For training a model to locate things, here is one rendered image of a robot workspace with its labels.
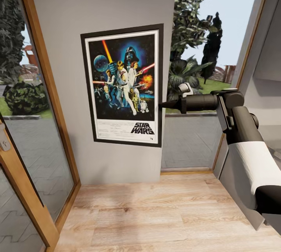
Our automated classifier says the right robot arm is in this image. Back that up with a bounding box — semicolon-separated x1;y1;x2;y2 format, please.
158;83;281;236

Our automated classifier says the poster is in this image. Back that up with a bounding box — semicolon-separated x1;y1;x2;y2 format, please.
80;23;164;148

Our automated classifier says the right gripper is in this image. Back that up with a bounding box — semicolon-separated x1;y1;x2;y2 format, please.
158;94;205;114

